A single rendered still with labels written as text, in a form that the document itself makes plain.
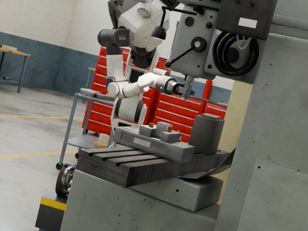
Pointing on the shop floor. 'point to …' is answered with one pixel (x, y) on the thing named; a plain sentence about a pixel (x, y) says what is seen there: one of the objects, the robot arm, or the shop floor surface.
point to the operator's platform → (51, 211)
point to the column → (272, 145)
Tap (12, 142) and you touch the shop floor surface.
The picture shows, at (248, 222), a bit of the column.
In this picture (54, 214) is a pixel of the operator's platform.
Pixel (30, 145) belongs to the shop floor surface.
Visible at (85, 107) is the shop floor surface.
